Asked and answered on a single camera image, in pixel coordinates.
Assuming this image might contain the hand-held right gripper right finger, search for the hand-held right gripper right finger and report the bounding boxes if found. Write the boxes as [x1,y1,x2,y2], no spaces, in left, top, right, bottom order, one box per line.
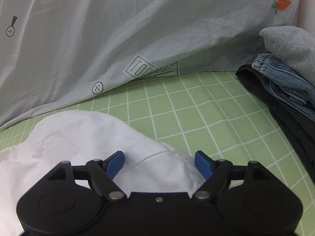
[191,150,271,202]

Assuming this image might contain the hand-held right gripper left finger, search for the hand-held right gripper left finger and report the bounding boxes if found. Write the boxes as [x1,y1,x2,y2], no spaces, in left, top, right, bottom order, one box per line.
[47,150,128,202]

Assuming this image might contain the white garment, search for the white garment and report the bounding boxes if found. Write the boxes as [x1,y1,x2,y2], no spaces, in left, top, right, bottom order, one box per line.
[0,110,206,236]

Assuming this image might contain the green checked bed sheet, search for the green checked bed sheet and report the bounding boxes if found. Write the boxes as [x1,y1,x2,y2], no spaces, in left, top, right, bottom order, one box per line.
[0,70,315,236]

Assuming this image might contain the black garment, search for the black garment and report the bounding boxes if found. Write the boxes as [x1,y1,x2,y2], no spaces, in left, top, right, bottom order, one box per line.
[236,64,315,164]

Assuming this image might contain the blue jeans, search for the blue jeans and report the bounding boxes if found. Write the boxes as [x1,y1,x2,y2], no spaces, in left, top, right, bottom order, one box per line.
[251,53,315,121]

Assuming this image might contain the pale printed blanket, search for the pale printed blanket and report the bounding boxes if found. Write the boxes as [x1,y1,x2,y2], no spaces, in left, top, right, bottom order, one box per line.
[0,0,302,128]

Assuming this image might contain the grey sweatshirt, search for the grey sweatshirt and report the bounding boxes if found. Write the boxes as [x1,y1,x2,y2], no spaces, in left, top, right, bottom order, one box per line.
[259,26,315,85]

